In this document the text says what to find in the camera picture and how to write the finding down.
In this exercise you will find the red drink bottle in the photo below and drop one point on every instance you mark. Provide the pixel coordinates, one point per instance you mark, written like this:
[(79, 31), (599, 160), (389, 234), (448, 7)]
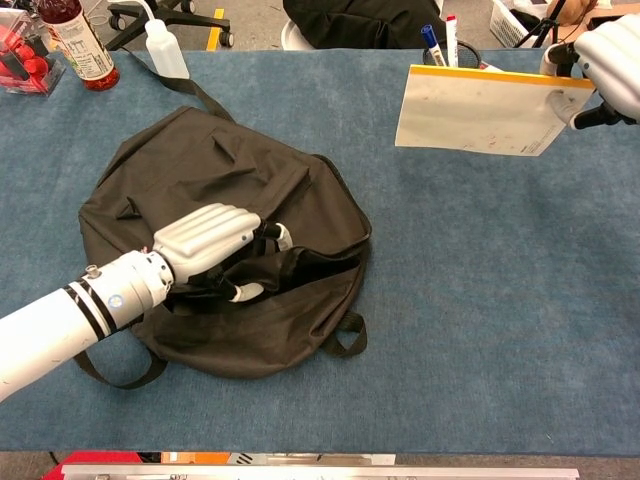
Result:
[(82, 45)]

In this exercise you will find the wooden tray with cups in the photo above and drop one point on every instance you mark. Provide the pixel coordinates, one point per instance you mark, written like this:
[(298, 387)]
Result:
[(597, 22)]

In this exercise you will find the black office chair base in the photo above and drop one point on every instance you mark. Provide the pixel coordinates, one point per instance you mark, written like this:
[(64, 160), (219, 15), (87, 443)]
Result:
[(195, 20)]

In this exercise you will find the brown plush toy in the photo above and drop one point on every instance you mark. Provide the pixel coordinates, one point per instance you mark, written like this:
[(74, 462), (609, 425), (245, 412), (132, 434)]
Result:
[(575, 12)]

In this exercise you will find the black fabric backpack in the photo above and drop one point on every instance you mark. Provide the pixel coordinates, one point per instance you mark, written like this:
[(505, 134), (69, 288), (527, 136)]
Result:
[(300, 210)]

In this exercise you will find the blue capped marker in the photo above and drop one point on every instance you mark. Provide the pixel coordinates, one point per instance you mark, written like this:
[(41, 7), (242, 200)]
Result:
[(429, 37)]

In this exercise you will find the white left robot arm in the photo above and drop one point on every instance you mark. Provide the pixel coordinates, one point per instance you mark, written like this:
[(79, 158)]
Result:
[(60, 325)]

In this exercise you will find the white round chair seat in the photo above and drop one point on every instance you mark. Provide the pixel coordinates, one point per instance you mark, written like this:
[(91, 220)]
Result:
[(289, 37)]

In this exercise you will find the white squeeze bottle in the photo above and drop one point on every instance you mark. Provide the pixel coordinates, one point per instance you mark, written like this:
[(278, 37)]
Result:
[(167, 55)]

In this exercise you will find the black mesh pen holder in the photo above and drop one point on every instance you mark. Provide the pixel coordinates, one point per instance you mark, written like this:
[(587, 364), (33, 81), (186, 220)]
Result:
[(467, 55)]

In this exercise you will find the red capped marker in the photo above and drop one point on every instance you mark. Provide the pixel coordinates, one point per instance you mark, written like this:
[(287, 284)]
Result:
[(451, 45)]

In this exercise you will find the black clothing bundle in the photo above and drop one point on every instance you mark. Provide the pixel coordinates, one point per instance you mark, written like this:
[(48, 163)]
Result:
[(370, 25)]

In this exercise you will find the blue felt table cloth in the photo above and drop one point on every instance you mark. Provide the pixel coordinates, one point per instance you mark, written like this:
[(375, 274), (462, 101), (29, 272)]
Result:
[(450, 375)]

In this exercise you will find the clear box red parts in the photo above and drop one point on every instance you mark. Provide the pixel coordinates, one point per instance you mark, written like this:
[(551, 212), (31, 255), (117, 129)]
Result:
[(25, 65)]

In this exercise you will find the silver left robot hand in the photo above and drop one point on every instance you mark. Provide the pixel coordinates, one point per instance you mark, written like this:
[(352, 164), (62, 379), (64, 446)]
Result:
[(205, 235)]

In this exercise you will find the black tripod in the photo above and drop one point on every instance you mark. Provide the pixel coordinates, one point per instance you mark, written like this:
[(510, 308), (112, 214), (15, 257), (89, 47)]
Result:
[(542, 25)]

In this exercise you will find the yellow white notebook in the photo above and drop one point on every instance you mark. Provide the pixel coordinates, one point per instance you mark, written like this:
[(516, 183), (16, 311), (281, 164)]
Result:
[(475, 115)]

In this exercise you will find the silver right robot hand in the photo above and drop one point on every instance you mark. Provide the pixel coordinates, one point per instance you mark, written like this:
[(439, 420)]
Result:
[(615, 60)]

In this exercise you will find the white plastic basket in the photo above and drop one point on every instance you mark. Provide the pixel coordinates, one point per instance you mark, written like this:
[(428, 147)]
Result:
[(505, 27)]

